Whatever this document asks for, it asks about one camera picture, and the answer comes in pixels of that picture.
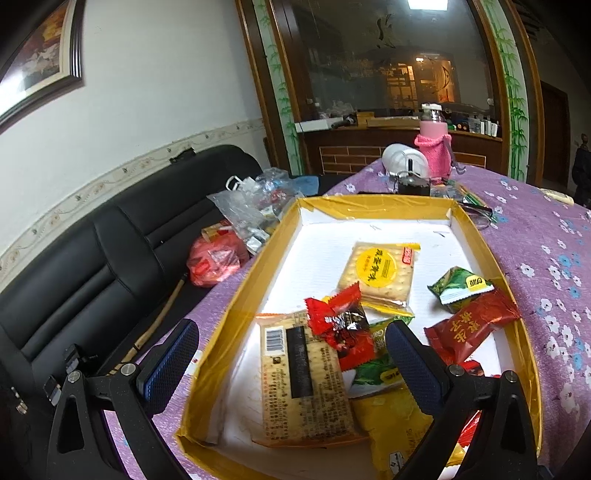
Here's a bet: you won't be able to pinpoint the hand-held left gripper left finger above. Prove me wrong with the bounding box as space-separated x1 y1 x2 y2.
46 318 200 480

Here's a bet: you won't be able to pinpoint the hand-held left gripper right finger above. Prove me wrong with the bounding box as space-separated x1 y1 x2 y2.
385 319 541 480

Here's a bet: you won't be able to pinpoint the orange cracker packet with barcode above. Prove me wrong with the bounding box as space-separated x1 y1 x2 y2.
255 311 370 448

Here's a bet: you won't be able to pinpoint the white foam box yellow tape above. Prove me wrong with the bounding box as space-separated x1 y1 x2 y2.
174 194 543 480

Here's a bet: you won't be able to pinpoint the bamboo stick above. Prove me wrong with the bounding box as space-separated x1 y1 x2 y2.
108 272 190 374

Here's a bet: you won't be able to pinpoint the yellow snack packet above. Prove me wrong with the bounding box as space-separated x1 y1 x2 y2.
353 388 467 480

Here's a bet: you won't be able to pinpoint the large red snack packet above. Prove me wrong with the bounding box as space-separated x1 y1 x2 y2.
424 290 522 365

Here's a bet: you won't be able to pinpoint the orange red snack packet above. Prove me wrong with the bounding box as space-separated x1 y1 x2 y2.
455 411 483 446

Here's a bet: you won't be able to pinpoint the cracker packet with yellow circle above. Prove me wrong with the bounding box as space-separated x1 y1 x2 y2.
336 242 422 308

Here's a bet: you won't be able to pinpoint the red plastic bag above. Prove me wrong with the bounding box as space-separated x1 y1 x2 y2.
187 222 250 288

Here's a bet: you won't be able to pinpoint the black leather sofa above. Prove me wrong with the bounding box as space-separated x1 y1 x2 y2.
0 144 296 462

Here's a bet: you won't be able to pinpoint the eyeglasses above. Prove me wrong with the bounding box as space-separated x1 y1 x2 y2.
457 200 497 229

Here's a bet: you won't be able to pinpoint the clear plastic bag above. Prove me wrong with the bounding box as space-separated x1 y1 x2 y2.
207 168 305 254

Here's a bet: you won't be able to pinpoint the purple floral tablecloth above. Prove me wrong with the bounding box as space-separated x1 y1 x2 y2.
104 159 591 480

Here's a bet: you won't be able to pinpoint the small black container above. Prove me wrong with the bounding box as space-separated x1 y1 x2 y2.
392 159 432 195

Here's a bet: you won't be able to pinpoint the white bowl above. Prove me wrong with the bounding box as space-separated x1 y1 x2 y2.
382 143 430 178

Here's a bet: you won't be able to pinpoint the blue cloth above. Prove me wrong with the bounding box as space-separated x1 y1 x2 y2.
291 174 320 197

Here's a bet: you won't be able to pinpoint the pink bottle with knitted sleeve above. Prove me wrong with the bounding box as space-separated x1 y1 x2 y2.
414 104 455 181

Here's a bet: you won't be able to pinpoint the row of small bottles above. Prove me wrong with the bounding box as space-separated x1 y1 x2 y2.
466 117 503 138

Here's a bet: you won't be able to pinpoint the long white box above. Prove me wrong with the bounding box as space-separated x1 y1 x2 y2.
295 119 342 133

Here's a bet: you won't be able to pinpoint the dark wooden door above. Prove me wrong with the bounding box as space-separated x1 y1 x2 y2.
539 80 571 188

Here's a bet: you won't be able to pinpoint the wooden framed glass partition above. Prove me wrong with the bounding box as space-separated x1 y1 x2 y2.
235 0 546 185

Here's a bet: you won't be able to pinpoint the framed wall picture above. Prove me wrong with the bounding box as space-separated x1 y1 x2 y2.
0 0 87 127

